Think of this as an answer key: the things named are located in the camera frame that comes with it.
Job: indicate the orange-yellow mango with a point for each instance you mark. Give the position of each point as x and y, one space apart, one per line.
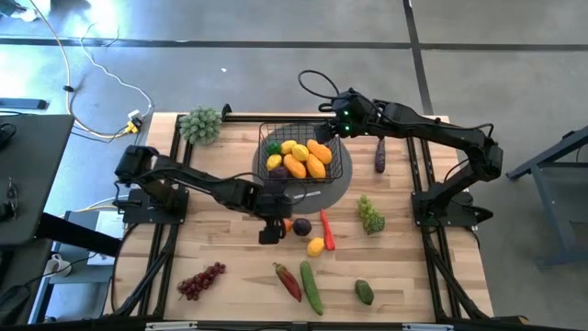
320 151
294 166
316 167

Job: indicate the green lime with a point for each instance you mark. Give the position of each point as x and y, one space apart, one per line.
273 148

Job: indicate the white paper sheet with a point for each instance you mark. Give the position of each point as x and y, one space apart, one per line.
110 225

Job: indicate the black clamp tool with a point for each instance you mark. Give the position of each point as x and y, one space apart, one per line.
9 197

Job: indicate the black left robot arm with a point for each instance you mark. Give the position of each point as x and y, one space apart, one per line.
197 177

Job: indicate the black desk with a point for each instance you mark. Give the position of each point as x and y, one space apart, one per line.
37 174

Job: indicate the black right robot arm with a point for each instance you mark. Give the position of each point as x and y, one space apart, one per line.
436 131

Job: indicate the white mug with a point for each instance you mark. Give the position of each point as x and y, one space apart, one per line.
56 265

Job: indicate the white metal bracket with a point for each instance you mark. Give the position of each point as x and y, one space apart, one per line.
172 326
427 327

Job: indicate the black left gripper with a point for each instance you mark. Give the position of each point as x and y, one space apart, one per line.
271 204

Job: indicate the black flat device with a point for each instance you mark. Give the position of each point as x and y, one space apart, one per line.
23 104

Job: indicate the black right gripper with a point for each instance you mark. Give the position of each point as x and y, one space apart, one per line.
357 112

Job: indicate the white and yellow power plug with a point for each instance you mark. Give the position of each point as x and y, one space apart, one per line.
134 122

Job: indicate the orange-red chili pepper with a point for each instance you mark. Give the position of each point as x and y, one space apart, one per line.
327 230

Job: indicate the red green-stemmed long pepper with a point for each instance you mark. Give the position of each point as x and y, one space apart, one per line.
288 281

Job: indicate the purple onion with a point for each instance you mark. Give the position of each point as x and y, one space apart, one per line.
278 173

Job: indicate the grey round plate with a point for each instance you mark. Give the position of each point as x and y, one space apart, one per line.
331 193

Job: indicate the blue-grey metal stand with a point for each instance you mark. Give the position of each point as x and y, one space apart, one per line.
542 158

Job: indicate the dark purple round plum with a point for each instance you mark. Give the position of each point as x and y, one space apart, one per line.
301 226

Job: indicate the green grape bunch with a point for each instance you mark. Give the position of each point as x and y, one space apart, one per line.
369 215

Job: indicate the purple eggplant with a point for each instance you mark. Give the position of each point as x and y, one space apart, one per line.
380 157

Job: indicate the red grape bunch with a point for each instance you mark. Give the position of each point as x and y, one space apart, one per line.
202 279

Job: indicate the black desk support beam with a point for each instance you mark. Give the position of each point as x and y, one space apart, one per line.
78 234

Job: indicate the dark green avocado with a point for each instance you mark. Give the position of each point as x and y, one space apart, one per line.
364 292

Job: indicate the small orange tangerine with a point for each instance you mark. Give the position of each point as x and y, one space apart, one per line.
289 225

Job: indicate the green cucumber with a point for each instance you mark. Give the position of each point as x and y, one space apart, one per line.
311 287

